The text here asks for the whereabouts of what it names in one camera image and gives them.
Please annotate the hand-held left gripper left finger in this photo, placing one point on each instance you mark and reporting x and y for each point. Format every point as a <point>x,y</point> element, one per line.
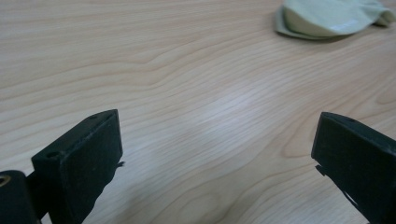
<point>84,168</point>

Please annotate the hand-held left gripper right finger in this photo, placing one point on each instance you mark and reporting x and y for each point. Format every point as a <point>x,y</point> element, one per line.
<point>361,158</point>

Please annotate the pale green cloth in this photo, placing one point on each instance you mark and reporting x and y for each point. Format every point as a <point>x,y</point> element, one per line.
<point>327,18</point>

